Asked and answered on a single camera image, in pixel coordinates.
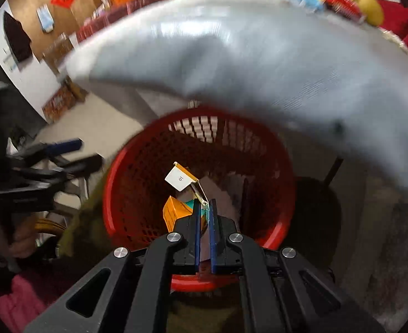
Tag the blue face mask pack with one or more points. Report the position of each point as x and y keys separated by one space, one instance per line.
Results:
x=46 y=19

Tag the dark hanging cloth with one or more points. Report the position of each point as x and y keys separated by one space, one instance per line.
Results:
x=16 y=38

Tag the person's left hand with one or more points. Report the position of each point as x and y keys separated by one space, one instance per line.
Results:
x=16 y=241

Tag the red cushion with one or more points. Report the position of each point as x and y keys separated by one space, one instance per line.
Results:
x=401 y=20

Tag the red plastic mesh basket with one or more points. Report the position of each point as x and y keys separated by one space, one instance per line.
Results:
x=138 y=180

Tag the orange white carton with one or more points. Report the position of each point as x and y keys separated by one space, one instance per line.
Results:
x=174 y=215

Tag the red plastic table cover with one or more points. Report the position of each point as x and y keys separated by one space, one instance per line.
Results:
x=96 y=24

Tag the white tablecloth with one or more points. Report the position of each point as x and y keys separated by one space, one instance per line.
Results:
x=259 y=59

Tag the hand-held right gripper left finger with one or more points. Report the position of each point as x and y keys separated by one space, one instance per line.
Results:
x=197 y=242

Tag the black table frame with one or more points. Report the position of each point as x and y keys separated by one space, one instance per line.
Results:
x=332 y=171

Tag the pink garment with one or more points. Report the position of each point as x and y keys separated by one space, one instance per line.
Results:
x=20 y=301

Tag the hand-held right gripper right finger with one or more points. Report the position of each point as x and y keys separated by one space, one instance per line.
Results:
x=213 y=246

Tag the red printed floor box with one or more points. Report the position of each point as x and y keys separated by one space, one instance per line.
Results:
x=60 y=103

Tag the red snack packet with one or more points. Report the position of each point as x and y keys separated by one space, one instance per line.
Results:
x=339 y=1

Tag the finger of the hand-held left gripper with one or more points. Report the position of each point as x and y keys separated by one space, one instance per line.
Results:
x=63 y=145
x=82 y=166

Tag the yellow pomelo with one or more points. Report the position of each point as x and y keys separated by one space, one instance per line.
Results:
x=367 y=5

